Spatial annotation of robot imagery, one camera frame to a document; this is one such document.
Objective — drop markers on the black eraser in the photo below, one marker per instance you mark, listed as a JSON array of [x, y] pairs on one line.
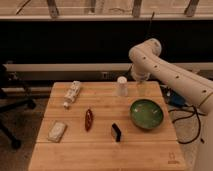
[[116, 132]]

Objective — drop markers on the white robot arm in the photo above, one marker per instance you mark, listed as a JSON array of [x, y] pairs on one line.
[[196, 89]]

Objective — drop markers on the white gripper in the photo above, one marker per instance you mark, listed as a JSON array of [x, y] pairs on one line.
[[141, 88]]

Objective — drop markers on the blue box on floor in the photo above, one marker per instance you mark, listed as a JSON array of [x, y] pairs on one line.
[[176, 100]]

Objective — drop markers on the green bowl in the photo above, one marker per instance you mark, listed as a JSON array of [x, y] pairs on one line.
[[146, 114]]

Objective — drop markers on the white crumpled tube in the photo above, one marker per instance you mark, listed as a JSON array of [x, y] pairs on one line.
[[71, 94]]

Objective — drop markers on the white sponge block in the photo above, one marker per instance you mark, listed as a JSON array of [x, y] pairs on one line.
[[56, 132]]

